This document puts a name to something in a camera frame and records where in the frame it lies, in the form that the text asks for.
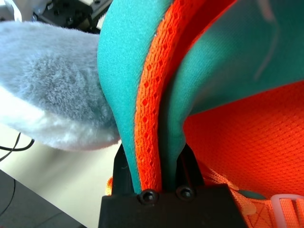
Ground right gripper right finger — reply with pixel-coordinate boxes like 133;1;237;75
175;142;205;192

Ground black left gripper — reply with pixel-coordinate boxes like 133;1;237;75
33;0;112;33

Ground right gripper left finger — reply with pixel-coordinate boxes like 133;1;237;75
112;143;141;197

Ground grey white plush keychain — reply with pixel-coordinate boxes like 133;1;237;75
0;20;122;152

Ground orange and teal backpack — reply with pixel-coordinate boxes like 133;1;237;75
97;0;304;228

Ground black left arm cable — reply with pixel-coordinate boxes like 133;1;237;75
0;133;36;162

